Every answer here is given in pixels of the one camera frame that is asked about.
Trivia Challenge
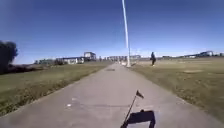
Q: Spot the distant row of buildings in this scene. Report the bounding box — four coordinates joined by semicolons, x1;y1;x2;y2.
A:
99;54;143;62

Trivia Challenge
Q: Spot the tall grey building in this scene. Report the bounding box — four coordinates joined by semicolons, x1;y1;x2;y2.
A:
83;51;98;62

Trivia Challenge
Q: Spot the white lamp pole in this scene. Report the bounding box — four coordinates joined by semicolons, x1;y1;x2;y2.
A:
121;0;132;68

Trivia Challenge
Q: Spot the grey gravel concrete path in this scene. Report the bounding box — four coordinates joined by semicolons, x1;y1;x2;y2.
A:
0;61;224;128

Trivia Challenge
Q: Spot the person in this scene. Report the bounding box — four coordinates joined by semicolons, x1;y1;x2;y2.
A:
149;51;157;67

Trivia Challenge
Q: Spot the low white building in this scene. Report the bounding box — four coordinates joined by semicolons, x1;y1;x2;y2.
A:
55;56;85;66

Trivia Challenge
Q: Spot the dry grass field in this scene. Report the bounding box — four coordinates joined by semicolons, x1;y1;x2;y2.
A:
129;56;224;123
0;60;115;118

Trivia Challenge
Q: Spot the dark hedge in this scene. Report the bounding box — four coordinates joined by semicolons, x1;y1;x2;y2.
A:
7;64;45;74

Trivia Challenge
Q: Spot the distant building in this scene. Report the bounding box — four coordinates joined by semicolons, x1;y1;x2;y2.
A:
184;50;215;59

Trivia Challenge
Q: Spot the dark tree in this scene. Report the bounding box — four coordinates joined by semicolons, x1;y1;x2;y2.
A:
0;40;19;75

